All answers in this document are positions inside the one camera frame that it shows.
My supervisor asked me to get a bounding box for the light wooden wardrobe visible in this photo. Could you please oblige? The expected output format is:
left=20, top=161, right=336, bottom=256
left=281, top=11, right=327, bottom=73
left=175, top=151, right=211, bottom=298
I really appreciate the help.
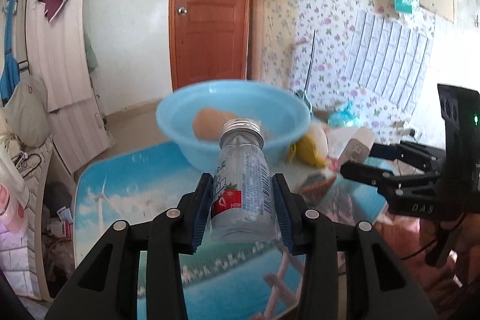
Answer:
left=22, top=0, right=113, bottom=174

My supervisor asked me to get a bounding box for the grey cloth bag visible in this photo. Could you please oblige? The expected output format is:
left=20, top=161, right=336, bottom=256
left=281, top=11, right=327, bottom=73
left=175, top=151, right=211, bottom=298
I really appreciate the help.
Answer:
left=4, top=76, right=51, bottom=148

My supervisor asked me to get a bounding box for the orange white packet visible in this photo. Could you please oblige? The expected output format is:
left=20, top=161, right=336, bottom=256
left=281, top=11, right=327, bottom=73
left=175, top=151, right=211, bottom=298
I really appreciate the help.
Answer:
left=299, top=170, right=337, bottom=202

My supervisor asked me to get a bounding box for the blue trash bag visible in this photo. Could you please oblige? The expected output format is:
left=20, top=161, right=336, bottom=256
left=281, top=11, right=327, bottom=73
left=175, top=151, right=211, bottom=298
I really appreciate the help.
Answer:
left=328, top=101, right=357, bottom=129

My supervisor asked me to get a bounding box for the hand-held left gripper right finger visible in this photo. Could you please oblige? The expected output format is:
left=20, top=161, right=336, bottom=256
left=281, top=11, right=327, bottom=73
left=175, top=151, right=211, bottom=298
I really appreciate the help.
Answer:
left=272, top=173, right=437, bottom=320

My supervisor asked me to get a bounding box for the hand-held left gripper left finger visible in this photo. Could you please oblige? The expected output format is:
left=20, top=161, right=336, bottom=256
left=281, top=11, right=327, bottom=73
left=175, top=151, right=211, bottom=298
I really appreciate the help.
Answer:
left=45, top=172, right=214, bottom=320

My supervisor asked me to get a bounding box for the blue apron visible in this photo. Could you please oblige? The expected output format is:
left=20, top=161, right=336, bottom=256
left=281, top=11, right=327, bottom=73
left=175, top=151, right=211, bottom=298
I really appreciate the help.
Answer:
left=0, top=0, right=23, bottom=107

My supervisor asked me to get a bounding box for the pink blanket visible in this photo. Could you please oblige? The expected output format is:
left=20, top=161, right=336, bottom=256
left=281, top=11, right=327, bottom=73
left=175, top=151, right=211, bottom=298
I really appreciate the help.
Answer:
left=373, top=209, right=441, bottom=268

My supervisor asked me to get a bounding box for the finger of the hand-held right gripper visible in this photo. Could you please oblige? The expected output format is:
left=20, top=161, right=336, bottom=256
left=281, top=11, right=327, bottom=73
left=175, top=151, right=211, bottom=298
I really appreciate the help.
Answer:
left=339, top=160, right=442, bottom=199
left=369, top=141, right=447, bottom=174

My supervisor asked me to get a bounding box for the tan rolled mat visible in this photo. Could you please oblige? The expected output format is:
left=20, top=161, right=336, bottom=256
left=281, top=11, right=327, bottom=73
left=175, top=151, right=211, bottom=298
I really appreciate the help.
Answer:
left=250, top=0, right=266, bottom=80

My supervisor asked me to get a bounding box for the red white carton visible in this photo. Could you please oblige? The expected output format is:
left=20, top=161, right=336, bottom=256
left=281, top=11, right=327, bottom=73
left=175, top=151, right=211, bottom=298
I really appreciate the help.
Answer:
left=56, top=207, right=76, bottom=238

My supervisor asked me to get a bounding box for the blue plastic basin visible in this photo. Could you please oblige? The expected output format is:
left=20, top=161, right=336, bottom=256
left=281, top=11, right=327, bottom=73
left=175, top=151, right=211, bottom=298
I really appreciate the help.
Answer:
left=155, top=80, right=312, bottom=171

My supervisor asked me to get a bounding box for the white plush toy yellow hat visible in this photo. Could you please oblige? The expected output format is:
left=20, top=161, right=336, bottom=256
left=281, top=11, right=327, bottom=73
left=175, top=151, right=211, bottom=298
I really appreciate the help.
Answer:
left=287, top=125, right=340, bottom=171

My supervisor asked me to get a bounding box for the brown wooden door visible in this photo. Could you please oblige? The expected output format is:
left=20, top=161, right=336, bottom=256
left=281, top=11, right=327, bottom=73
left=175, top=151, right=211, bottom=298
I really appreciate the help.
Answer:
left=170, top=0, right=254, bottom=92

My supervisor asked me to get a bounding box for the clear glass bottle metal cap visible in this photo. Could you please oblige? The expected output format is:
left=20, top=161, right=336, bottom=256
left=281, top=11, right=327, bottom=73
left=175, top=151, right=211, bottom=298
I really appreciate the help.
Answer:
left=208, top=118, right=280, bottom=244

